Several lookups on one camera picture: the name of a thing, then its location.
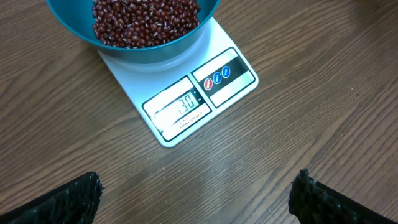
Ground blue plastic bowl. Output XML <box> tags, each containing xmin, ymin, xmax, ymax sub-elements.
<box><xmin>47</xmin><ymin>0</ymin><xmax>220</xmax><ymax>63</ymax></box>

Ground red beans in bowl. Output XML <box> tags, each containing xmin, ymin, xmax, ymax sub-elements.
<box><xmin>92</xmin><ymin>0</ymin><xmax>201</xmax><ymax>49</ymax></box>

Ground white digital kitchen scale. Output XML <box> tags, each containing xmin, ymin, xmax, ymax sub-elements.
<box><xmin>100</xmin><ymin>18</ymin><xmax>259</xmax><ymax>147</ymax></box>

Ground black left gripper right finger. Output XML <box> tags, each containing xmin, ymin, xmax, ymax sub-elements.
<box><xmin>288</xmin><ymin>169</ymin><xmax>396</xmax><ymax>224</ymax></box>

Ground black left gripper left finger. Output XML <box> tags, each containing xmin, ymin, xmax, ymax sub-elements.
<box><xmin>1</xmin><ymin>172</ymin><xmax>103</xmax><ymax>224</ymax></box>

